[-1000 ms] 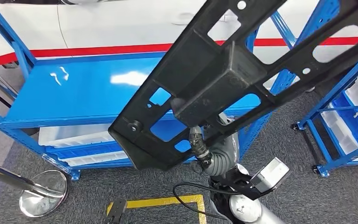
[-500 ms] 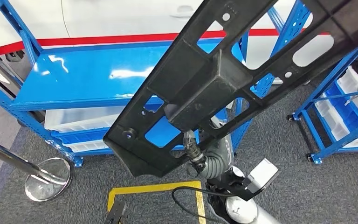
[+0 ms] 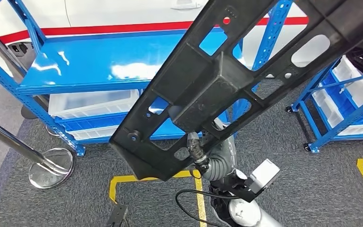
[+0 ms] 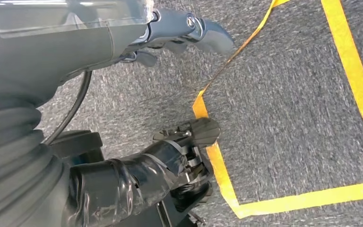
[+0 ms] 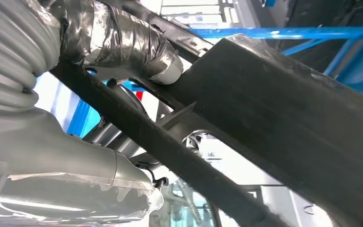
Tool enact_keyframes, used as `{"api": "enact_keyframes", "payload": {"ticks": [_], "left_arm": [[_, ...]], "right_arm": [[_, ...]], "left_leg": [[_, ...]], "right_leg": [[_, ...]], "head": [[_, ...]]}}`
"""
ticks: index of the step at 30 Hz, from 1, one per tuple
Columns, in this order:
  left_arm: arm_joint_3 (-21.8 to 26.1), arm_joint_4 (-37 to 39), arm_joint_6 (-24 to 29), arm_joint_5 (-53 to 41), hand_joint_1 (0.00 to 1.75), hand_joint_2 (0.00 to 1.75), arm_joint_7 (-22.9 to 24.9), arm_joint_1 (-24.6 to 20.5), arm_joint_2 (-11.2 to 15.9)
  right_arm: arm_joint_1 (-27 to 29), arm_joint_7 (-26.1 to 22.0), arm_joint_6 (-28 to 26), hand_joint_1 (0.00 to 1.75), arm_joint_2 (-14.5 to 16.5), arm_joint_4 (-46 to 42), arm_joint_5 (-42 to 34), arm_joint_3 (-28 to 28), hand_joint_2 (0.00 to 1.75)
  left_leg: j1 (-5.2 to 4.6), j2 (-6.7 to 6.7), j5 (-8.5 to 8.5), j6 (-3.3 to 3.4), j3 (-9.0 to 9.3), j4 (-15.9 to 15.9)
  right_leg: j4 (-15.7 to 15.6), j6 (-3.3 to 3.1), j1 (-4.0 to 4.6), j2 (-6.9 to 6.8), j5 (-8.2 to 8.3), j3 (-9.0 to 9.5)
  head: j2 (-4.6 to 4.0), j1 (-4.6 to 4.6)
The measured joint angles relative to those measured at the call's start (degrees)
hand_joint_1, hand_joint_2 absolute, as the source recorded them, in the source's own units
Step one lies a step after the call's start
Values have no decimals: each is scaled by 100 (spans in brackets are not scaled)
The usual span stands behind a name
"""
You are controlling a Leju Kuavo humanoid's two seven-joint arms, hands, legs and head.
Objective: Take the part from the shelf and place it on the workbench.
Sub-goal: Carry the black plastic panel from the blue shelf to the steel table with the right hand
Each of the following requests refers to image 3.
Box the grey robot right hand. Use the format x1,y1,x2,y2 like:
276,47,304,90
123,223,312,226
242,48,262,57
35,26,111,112
186,117,237,174

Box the long black plastic part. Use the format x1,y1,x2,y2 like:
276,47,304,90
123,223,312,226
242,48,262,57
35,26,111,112
109,0,363,183

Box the blue metal shelf rack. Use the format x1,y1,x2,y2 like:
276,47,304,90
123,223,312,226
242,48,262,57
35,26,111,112
0,0,295,157

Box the blue metal rack on casters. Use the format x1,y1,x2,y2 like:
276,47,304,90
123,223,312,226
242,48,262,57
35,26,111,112
286,26,363,154

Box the dark round floor base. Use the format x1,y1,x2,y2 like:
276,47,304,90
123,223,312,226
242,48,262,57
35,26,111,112
20,105,39,120

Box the black robot bracket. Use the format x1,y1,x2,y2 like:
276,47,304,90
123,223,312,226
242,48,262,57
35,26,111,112
106,204,129,227

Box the chrome stanchion post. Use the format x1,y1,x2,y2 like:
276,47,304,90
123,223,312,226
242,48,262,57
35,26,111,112
0,29,60,138
0,114,76,190

